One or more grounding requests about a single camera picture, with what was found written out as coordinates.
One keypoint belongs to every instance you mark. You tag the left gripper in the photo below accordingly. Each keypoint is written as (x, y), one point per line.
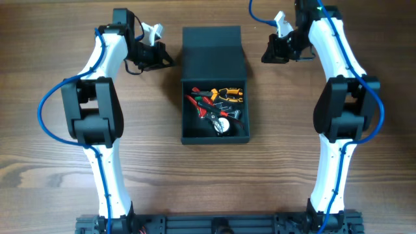
(156, 55)

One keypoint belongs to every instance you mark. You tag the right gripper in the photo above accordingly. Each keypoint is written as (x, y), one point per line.
(277, 49)

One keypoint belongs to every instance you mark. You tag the dark green box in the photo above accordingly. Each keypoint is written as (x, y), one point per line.
(212, 57)

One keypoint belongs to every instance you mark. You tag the orange black pliers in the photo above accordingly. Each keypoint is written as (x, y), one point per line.
(230, 95)

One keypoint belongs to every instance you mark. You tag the silver metal wrench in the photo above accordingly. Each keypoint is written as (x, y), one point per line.
(236, 114)

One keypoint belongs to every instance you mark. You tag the red handled snips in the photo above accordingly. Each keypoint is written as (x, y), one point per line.
(202, 113)

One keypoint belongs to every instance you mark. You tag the black round tape measure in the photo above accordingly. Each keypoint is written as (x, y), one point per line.
(228, 127)

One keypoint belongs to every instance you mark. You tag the clear case coloured screwdrivers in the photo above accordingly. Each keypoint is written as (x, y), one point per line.
(218, 104)

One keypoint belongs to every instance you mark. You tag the black red screwdriver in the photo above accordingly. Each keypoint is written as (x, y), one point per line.
(215, 110)

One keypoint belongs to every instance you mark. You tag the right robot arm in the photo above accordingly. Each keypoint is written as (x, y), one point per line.
(349, 111)

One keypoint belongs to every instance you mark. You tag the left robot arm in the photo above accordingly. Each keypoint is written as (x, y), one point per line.
(94, 116)

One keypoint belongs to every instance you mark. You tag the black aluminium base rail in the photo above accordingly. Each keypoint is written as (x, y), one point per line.
(221, 224)

